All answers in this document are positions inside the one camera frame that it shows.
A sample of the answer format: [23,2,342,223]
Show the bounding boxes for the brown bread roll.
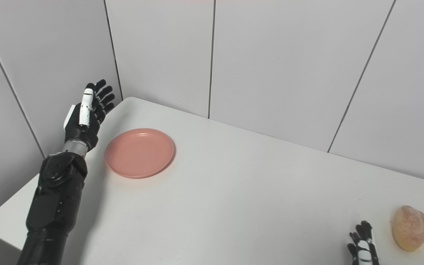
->
[392,205,424,252]

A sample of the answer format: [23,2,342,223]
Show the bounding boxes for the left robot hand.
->
[63,79,116,151]

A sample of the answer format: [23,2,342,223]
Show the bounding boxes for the pink round plate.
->
[104,128,175,179]

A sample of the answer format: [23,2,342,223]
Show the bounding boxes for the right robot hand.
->
[347,220,380,265]

